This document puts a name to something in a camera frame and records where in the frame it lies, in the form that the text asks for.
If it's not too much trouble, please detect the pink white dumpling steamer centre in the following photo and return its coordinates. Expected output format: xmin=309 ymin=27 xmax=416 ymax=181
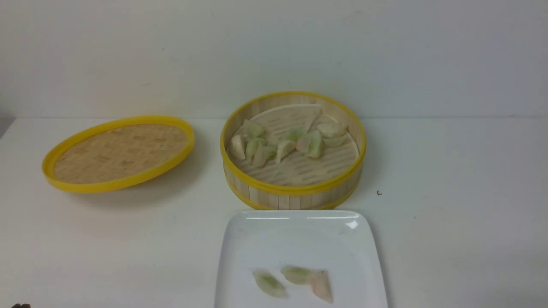
xmin=295 ymin=134 xmax=312 ymax=154

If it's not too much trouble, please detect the green dumpling on plate left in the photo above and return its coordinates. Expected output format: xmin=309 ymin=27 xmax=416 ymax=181
xmin=253 ymin=270 xmax=288 ymax=298

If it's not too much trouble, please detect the white dumpling steamer upper right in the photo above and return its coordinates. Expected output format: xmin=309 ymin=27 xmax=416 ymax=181
xmin=317 ymin=122 xmax=346 ymax=139

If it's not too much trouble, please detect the pink dumpling on plate right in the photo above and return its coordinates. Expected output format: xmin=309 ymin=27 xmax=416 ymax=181
xmin=310 ymin=270 xmax=334 ymax=304

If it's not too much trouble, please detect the pale green dumpling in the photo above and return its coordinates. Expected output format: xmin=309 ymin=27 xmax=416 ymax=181
xmin=242 ymin=119 xmax=265 ymax=138
xmin=252 ymin=144 xmax=277 ymax=168

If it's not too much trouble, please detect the green dumpling on plate middle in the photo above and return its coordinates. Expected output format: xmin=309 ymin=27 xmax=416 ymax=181
xmin=280 ymin=266 xmax=315 ymax=285

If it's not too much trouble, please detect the green dumpling on plate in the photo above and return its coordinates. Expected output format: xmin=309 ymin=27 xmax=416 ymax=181
xmin=253 ymin=270 xmax=288 ymax=298
xmin=280 ymin=266 xmax=315 ymax=285

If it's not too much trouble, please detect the white dumpling steamer far left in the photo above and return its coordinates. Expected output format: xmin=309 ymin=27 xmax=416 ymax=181
xmin=229 ymin=134 xmax=246 ymax=160

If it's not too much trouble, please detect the green dumpling steamer centre top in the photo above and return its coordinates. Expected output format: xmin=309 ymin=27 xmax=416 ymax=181
xmin=280 ymin=128 xmax=307 ymax=142

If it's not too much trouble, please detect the green dumpling steamer left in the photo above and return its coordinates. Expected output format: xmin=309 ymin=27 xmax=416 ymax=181
xmin=245 ymin=138 xmax=268 ymax=161

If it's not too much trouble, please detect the bamboo steamer lid yellow rim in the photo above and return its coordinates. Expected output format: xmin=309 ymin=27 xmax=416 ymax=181
xmin=42 ymin=115 xmax=195 ymax=194

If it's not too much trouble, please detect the white square plate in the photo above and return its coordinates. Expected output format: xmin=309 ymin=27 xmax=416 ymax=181
xmin=214 ymin=210 xmax=389 ymax=308

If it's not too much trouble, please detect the bamboo steamer basket yellow rim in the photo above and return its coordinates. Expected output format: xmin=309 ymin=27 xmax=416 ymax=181
xmin=220 ymin=92 xmax=366 ymax=209

